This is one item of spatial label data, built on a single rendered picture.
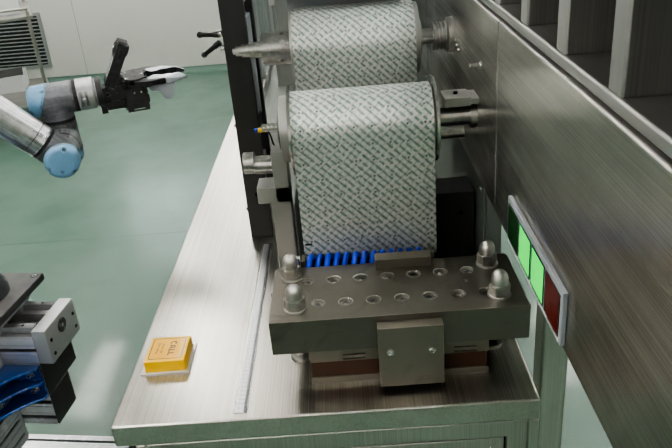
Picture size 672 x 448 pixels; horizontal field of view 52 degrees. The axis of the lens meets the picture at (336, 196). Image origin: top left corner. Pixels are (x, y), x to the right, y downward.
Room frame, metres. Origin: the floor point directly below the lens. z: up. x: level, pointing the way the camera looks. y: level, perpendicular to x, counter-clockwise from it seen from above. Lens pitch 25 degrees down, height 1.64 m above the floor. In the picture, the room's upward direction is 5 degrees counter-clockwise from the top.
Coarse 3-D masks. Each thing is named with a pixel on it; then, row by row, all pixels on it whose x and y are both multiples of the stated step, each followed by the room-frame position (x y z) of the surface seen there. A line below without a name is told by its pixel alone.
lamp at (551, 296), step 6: (546, 276) 0.68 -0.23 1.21; (546, 282) 0.68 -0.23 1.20; (546, 288) 0.67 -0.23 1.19; (552, 288) 0.65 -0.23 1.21; (546, 294) 0.67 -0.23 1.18; (552, 294) 0.65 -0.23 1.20; (546, 300) 0.67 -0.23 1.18; (552, 300) 0.65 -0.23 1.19; (558, 300) 0.63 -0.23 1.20; (546, 306) 0.67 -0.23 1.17; (552, 306) 0.65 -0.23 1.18; (558, 306) 0.63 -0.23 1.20; (546, 312) 0.67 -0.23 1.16; (552, 312) 0.65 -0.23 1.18; (552, 318) 0.65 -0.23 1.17; (552, 324) 0.64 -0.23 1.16
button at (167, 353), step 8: (176, 336) 1.02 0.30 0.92; (184, 336) 1.02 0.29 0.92; (152, 344) 1.00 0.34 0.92; (160, 344) 1.00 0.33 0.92; (168, 344) 1.00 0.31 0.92; (176, 344) 1.00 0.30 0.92; (184, 344) 0.99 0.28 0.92; (192, 344) 1.02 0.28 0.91; (152, 352) 0.98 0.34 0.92; (160, 352) 0.98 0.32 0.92; (168, 352) 0.98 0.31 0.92; (176, 352) 0.97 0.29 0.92; (184, 352) 0.97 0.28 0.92; (144, 360) 0.96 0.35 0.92; (152, 360) 0.96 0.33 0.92; (160, 360) 0.96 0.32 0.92; (168, 360) 0.95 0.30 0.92; (176, 360) 0.95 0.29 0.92; (184, 360) 0.96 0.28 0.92; (152, 368) 0.95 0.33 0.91; (160, 368) 0.95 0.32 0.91; (168, 368) 0.95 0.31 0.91; (176, 368) 0.95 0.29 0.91; (184, 368) 0.95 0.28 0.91
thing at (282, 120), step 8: (280, 96) 1.15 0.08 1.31; (432, 96) 1.10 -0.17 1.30; (280, 104) 1.12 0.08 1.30; (280, 112) 1.10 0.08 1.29; (280, 120) 1.09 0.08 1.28; (280, 128) 1.09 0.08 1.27; (280, 136) 1.09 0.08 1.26; (288, 144) 1.09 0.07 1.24; (288, 152) 1.09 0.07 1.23; (288, 160) 1.11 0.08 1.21
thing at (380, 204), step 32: (384, 160) 1.08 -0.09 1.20; (416, 160) 1.07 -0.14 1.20; (320, 192) 1.08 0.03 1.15; (352, 192) 1.08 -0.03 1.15; (384, 192) 1.08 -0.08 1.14; (416, 192) 1.07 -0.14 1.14; (320, 224) 1.08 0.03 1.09; (352, 224) 1.08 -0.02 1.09; (384, 224) 1.08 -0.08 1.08; (416, 224) 1.07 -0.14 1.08
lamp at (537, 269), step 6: (534, 252) 0.73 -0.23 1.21; (534, 258) 0.73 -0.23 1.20; (534, 264) 0.73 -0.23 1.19; (540, 264) 0.70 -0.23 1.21; (534, 270) 0.72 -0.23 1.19; (540, 270) 0.70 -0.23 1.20; (534, 276) 0.72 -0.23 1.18; (540, 276) 0.70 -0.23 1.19; (534, 282) 0.72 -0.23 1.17; (540, 282) 0.70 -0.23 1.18; (534, 288) 0.72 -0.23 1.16; (540, 288) 0.70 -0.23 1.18; (540, 294) 0.70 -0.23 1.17; (540, 300) 0.69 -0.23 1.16
